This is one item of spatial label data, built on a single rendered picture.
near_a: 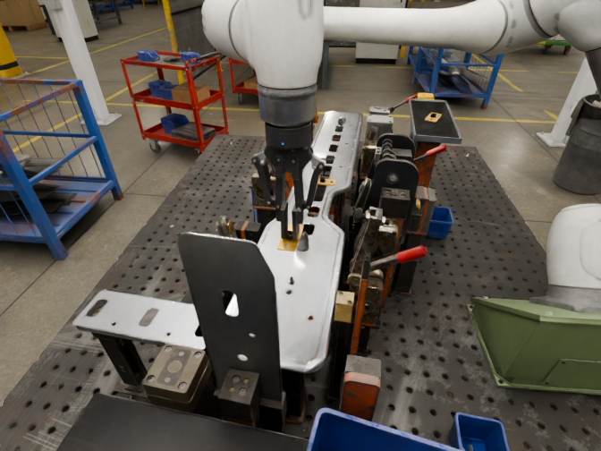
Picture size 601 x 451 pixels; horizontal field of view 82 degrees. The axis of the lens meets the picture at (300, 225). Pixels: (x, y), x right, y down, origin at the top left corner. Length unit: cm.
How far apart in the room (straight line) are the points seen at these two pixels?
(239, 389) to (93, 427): 22
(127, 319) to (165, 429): 27
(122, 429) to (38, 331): 179
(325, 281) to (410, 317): 44
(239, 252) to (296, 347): 34
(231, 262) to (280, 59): 27
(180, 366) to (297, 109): 44
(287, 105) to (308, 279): 42
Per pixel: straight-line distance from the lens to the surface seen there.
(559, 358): 107
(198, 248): 41
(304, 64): 52
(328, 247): 89
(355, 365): 45
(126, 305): 84
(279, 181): 62
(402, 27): 74
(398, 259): 71
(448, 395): 106
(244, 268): 41
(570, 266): 113
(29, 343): 238
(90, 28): 1147
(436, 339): 114
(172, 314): 79
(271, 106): 54
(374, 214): 66
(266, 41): 51
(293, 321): 73
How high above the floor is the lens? 158
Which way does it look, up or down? 37 degrees down
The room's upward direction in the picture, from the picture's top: straight up
